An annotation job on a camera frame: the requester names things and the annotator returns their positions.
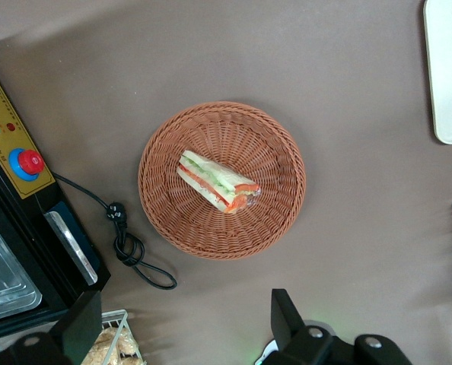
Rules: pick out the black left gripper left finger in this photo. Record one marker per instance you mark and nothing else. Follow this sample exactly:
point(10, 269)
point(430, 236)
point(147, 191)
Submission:
point(82, 327)

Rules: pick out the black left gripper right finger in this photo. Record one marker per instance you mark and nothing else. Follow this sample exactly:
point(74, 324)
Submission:
point(287, 319)

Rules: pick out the triangle sandwich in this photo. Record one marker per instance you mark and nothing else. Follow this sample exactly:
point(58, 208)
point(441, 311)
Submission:
point(214, 182)

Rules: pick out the clear tray inside machine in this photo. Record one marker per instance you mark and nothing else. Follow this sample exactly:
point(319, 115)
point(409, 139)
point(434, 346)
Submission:
point(5, 273)

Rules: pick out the round brown wicker basket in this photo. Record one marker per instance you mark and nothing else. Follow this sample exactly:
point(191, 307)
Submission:
point(264, 213)

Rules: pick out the beige rectangular tray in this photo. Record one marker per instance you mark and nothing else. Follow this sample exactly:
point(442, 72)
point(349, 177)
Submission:
point(448, 68)

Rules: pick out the bagged rice cracker snack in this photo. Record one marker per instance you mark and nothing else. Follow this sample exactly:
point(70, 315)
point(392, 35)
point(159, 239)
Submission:
point(102, 348)
point(128, 342)

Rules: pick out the black sealing machine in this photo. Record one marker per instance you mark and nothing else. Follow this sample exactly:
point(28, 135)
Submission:
point(39, 228)

